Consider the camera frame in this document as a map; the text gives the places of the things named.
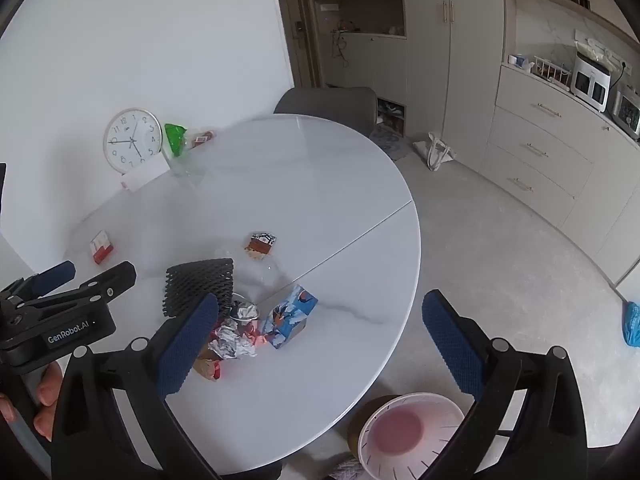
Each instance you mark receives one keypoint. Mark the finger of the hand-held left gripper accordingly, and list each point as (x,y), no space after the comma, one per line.
(55,275)
(112,282)

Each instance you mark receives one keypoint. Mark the clear plastic wrapper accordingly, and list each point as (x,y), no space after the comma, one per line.
(272,275)

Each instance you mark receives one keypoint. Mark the white wall clock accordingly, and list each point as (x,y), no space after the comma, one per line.
(132,139)

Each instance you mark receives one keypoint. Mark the beige tote bag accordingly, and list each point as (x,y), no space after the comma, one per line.
(437,152)

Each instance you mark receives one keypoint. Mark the tall beige wardrobe cabinet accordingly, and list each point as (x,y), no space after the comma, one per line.
(450,60)

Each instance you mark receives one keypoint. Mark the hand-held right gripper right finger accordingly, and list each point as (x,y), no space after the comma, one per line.
(452,345)

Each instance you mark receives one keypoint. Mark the silver foil lid cup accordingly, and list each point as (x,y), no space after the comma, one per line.
(245,311)

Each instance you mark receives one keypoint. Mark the silver countertop appliance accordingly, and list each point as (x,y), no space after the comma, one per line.
(627,110)

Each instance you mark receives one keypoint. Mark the door lock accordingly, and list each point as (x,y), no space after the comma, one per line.
(299,30)

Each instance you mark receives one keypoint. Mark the shoes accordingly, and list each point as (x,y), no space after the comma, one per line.
(390,109)

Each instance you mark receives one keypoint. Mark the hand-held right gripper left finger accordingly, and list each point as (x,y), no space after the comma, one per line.
(187,345)

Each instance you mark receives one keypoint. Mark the beige drawer cabinet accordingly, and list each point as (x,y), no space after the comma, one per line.
(545,150)

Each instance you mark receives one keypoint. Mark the white countertop appliance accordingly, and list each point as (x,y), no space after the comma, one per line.
(590,80)

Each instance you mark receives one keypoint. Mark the black foam net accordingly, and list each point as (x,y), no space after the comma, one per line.
(200,282)

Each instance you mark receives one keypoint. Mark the green plastic packet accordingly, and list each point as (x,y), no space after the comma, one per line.
(175,139)

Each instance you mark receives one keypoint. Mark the silver foil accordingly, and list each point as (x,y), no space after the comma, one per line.
(232,342)

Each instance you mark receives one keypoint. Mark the white paper card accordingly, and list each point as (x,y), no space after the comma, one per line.
(145,175)

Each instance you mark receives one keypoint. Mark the small red box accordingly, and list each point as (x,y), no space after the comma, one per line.
(100,247)

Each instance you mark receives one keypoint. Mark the brown white snack wrapper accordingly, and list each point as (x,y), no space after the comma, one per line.
(261,246)

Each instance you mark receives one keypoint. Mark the pink plastic bin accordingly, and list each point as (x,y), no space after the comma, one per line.
(415,430)

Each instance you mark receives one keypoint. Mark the person's left hand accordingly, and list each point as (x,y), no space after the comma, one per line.
(49,390)

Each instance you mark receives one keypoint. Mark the grey fuzzy slipper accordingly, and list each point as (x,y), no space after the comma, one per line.
(345,469)

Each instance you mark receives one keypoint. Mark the blue mop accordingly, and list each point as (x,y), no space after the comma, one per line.
(632,322)

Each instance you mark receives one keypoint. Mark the clear packet red label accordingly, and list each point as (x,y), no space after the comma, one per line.
(202,137)

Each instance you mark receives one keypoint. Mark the blue patterned carton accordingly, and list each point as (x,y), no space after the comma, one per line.
(290,322)

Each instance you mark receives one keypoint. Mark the grey chair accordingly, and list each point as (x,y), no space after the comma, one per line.
(325,105)

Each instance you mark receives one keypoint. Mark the red wrapper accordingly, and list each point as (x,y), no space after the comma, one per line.
(259,342)

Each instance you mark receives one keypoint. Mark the beige entry shelf cabinet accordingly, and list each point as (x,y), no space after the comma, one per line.
(365,60)

